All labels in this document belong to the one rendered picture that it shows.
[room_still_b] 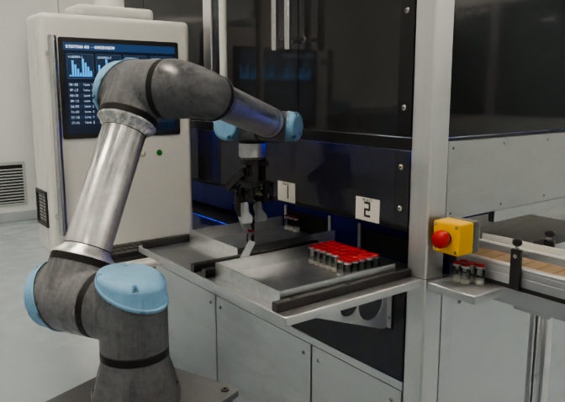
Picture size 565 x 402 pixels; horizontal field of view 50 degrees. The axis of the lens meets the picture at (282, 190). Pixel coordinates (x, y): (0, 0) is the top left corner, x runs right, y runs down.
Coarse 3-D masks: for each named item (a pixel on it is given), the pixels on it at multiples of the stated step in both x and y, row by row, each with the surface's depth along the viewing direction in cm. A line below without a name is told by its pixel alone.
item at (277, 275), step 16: (256, 256) 150; (272, 256) 153; (288, 256) 156; (304, 256) 160; (224, 272) 141; (240, 272) 147; (256, 272) 147; (272, 272) 147; (288, 272) 147; (304, 272) 147; (320, 272) 147; (368, 272) 138; (240, 288) 135; (256, 288) 130; (272, 288) 125; (288, 288) 125; (304, 288) 127; (320, 288) 130
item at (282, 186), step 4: (280, 184) 183; (284, 184) 181; (288, 184) 179; (292, 184) 178; (280, 188) 183; (284, 188) 181; (288, 188) 179; (292, 188) 178; (280, 192) 183; (284, 192) 181; (288, 192) 180; (292, 192) 178; (280, 196) 183; (284, 196) 182; (288, 196) 180; (292, 196) 179; (284, 200) 182; (288, 200) 180; (292, 200) 179
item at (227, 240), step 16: (272, 224) 195; (192, 240) 176; (208, 240) 169; (224, 240) 179; (240, 240) 179; (256, 240) 179; (272, 240) 179; (288, 240) 167; (304, 240) 170; (320, 240) 174; (224, 256) 162
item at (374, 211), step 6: (360, 198) 156; (366, 198) 154; (360, 204) 156; (366, 204) 154; (372, 204) 152; (378, 204) 150; (360, 210) 156; (366, 210) 154; (372, 210) 152; (378, 210) 151; (360, 216) 156; (372, 216) 152; (378, 216) 151; (378, 222) 151
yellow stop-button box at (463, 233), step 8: (440, 224) 135; (448, 224) 133; (456, 224) 132; (464, 224) 132; (472, 224) 134; (448, 232) 133; (456, 232) 132; (464, 232) 132; (472, 232) 134; (456, 240) 132; (464, 240) 133; (472, 240) 134; (448, 248) 134; (456, 248) 132; (464, 248) 133; (472, 248) 135; (456, 256) 133
